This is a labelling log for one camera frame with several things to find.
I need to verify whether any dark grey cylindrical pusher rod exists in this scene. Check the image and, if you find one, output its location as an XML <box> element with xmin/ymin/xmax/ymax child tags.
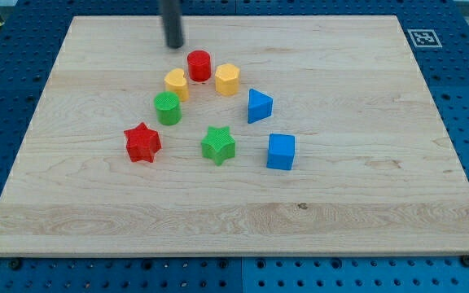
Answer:
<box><xmin>159</xmin><ymin>0</ymin><xmax>184</xmax><ymax>49</ymax></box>

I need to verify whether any red cylinder block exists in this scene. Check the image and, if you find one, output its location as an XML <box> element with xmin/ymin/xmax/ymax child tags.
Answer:
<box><xmin>186</xmin><ymin>50</ymin><xmax>211</xmax><ymax>82</ymax></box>

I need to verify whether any yellow hexagon block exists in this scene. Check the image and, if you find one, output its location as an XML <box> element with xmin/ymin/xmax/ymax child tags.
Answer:
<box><xmin>215</xmin><ymin>63</ymin><xmax>240</xmax><ymax>96</ymax></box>

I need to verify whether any yellow heart block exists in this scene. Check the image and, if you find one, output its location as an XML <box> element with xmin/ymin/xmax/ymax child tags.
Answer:
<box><xmin>164</xmin><ymin>68</ymin><xmax>189</xmax><ymax>102</ymax></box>

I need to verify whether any green cylinder block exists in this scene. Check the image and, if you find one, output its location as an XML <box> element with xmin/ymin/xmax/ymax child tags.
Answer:
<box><xmin>154</xmin><ymin>91</ymin><xmax>182</xmax><ymax>125</ymax></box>

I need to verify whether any blue triangle block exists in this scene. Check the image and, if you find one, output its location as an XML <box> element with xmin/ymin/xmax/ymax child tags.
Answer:
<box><xmin>248</xmin><ymin>89</ymin><xmax>274</xmax><ymax>124</ymax></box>

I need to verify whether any red star block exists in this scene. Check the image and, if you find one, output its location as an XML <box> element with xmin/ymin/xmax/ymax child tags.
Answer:
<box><xmin>124</xmin><ymin>122</ymin><xmax>162</xmax><ymax>163</ymax></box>

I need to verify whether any green star block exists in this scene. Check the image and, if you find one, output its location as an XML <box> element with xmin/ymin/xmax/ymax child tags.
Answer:
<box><xmin>201</xmin><ymin>126</ymin><xmax>235</xmax><ymax>166</ymax></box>

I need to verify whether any light wooden board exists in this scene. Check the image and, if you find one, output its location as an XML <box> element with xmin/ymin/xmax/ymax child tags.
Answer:
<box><xmin>0</xmin><ymin>15</ymin><xmax>469</xmax><ymax>258</ymax></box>

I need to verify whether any blue cube block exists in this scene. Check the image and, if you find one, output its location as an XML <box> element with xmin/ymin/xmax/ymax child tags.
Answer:
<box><xmin>266</xmin><ymin>133</ymin><xmax>296</xmax><ymax>170</ymax></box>

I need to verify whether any white fiducial marker tag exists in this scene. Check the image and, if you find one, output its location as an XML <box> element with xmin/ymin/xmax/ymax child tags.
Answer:
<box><xmin>407</xmin><ymin>28</ymin><xmax>442</xmax><ymax>48</ymax></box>

